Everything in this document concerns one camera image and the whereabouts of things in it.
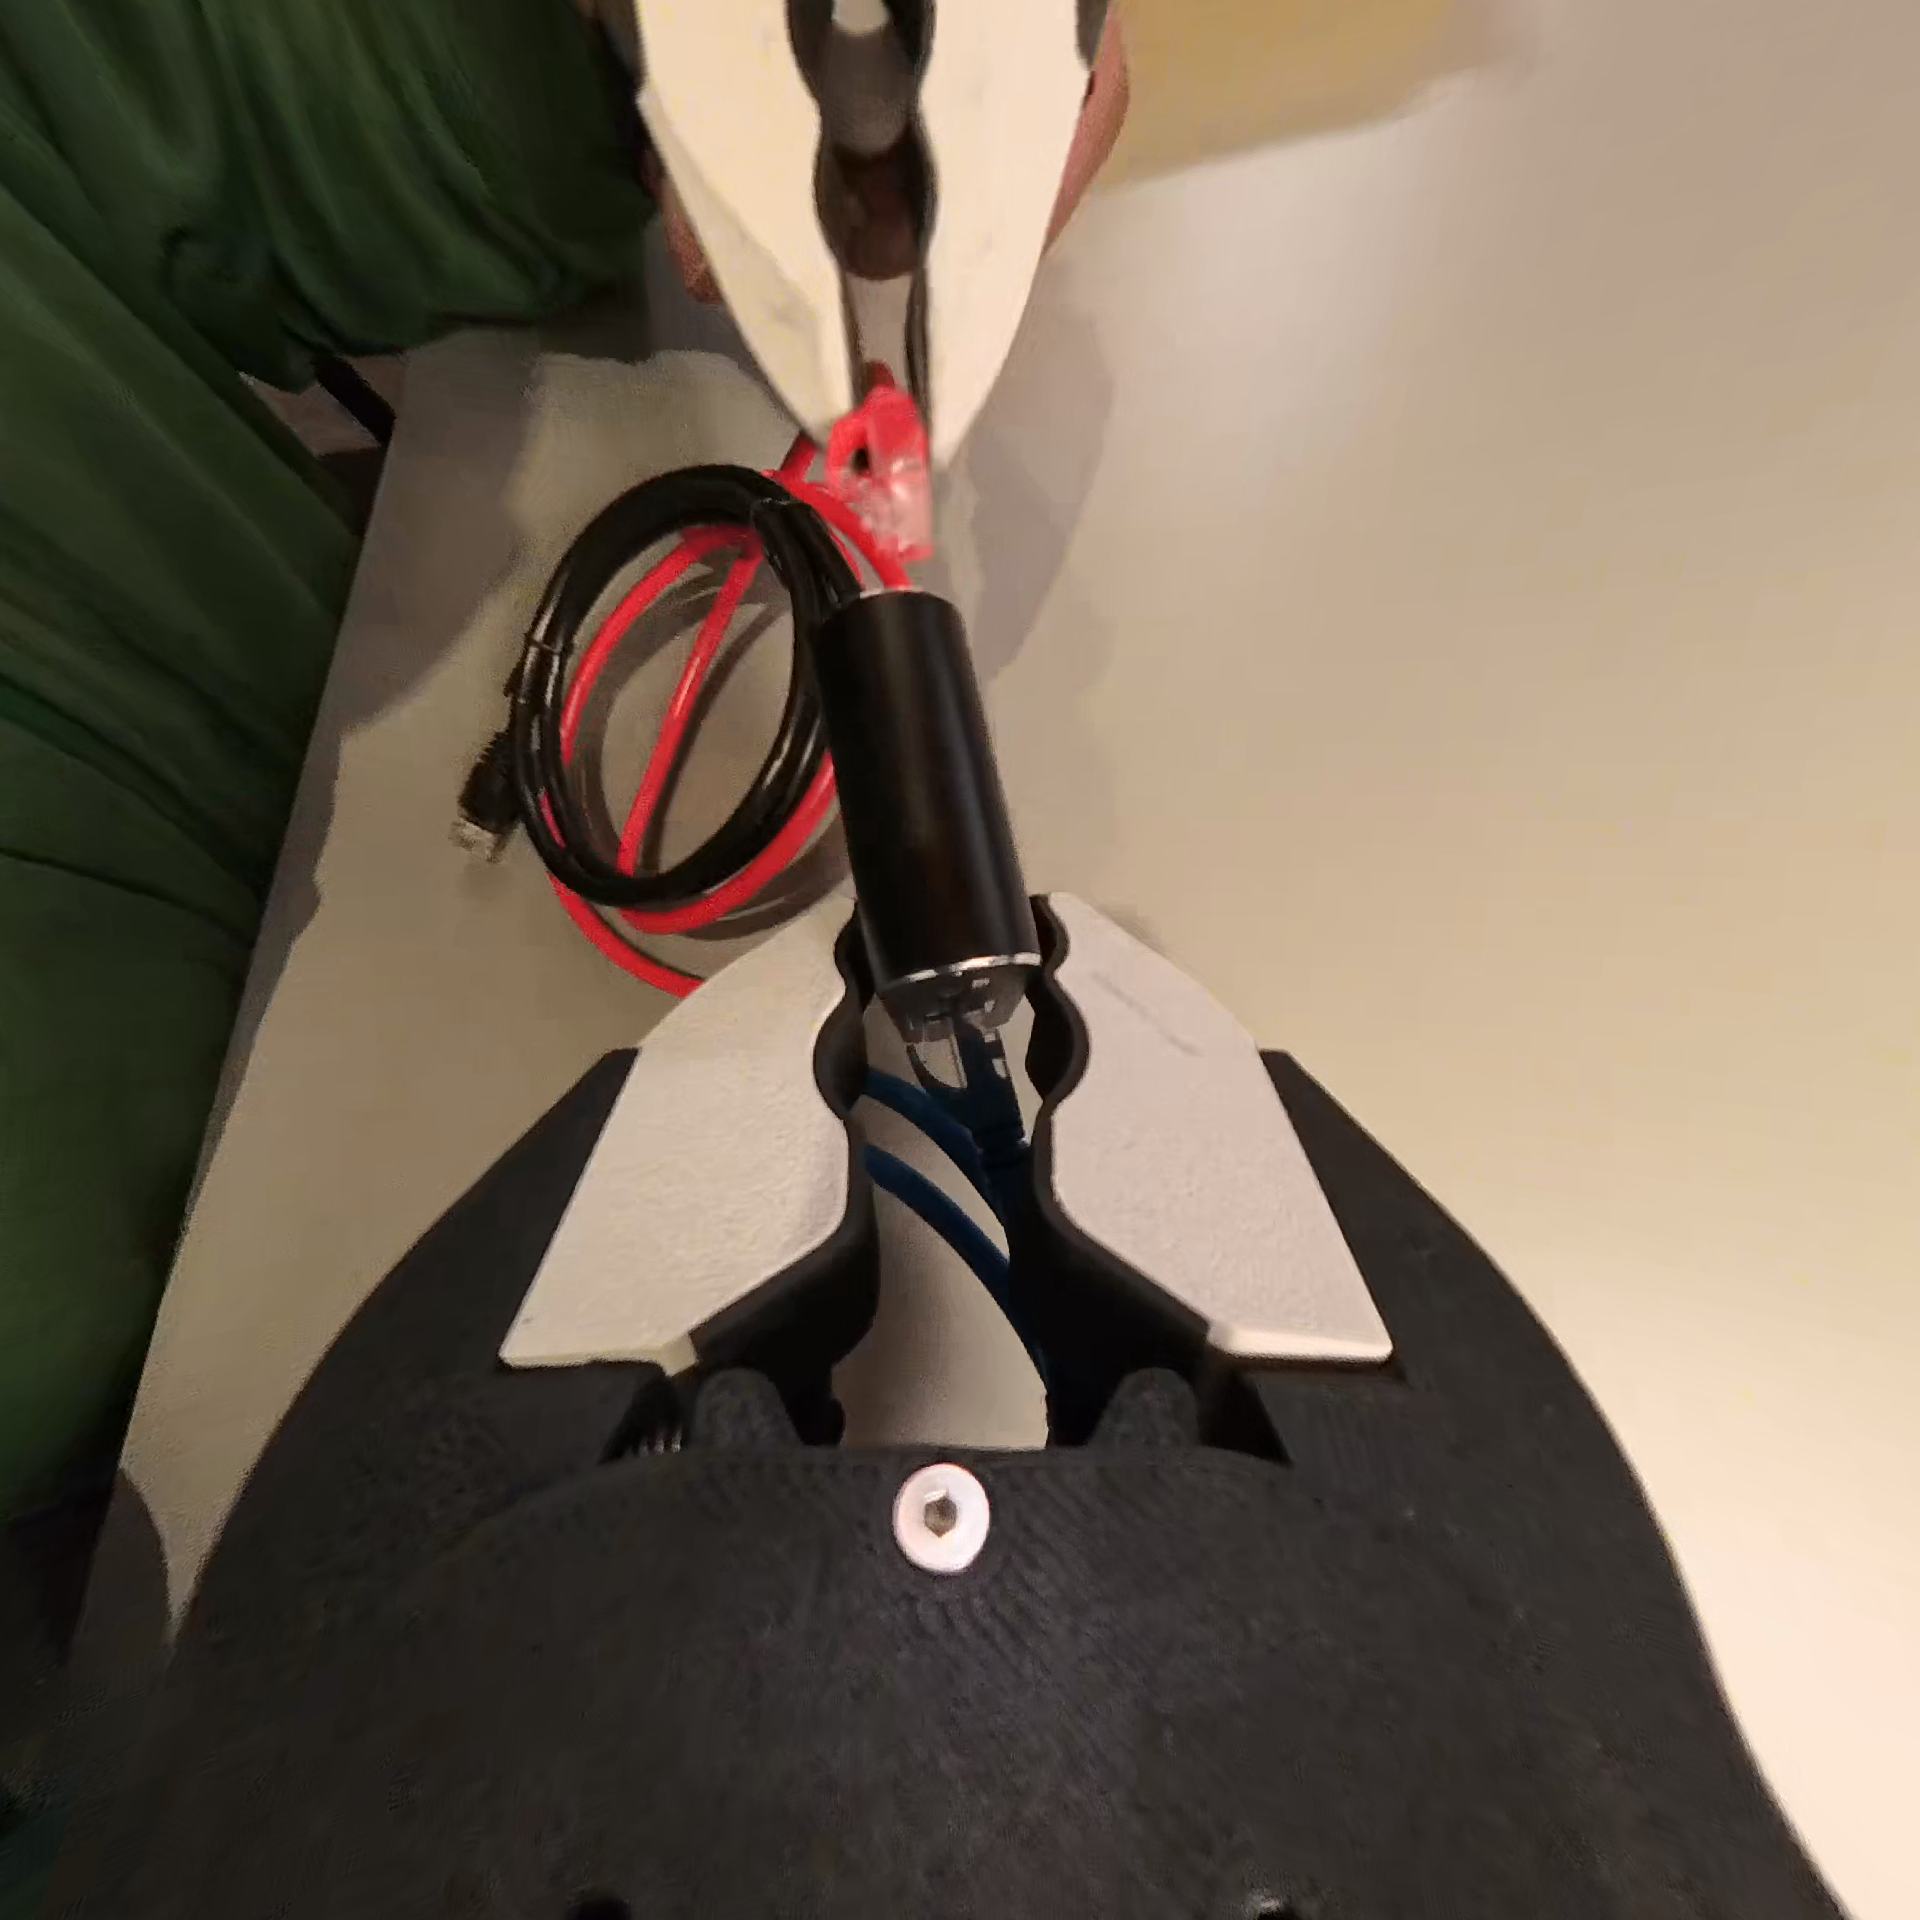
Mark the person's left hand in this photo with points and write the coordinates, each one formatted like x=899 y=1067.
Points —
x=1088 y=122

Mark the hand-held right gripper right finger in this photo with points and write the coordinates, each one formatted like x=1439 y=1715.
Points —
x=1199 y=1187

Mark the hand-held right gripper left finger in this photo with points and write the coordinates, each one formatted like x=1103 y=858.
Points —
x=707 y=1187

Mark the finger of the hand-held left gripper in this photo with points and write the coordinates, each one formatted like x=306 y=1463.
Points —
x=752 y=182
x=990 y=182

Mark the black ethernet adapter hub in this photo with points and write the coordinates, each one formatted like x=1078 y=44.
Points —
x=927 y=782

